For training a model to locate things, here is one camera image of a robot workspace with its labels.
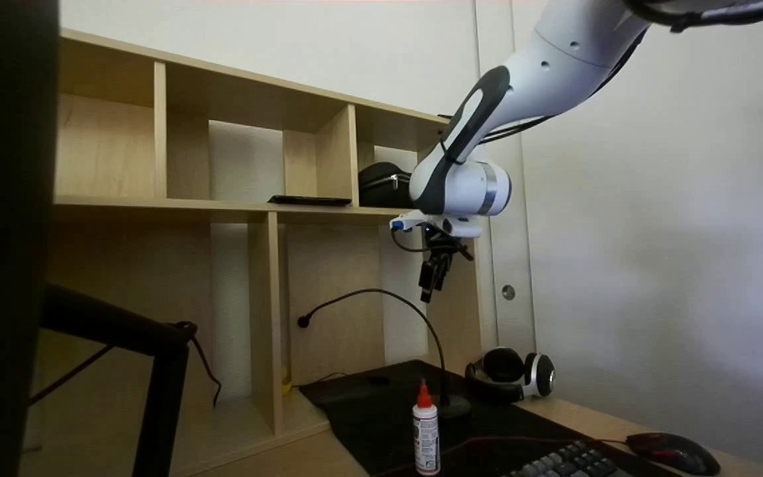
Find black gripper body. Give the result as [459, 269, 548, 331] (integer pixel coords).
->
[425, 227, 474, 263]

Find black and red mouse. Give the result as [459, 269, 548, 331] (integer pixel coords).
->
[625, 433, 720, 477]

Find light wooden shelf unit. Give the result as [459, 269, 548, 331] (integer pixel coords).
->
[19, 25, 483, 477]

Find black monitor with stand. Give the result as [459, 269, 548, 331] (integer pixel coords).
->
[0, 0, 198, 477]

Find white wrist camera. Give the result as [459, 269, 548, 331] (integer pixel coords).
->
[389, 210, 483, 238]

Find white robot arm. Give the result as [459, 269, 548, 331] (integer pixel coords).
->
[410, 0, 763, 294]

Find black and silver headphones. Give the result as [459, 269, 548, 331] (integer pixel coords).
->
[466, 347, 557, 404]

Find black gooseneck desktop microphone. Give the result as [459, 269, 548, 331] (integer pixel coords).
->
[293, 287, 474, 421]

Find grey mechanical keyboard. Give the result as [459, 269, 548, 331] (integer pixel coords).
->
[503, 441, 630, 477]

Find white glue bottle red cap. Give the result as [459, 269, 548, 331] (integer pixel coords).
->
[410, 384, 443, 477]

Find flat black item on shelf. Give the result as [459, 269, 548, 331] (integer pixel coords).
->
[268, 194, 350, 206]

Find black desk mat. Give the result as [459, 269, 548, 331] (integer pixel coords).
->
[299, 361, 676, 477]

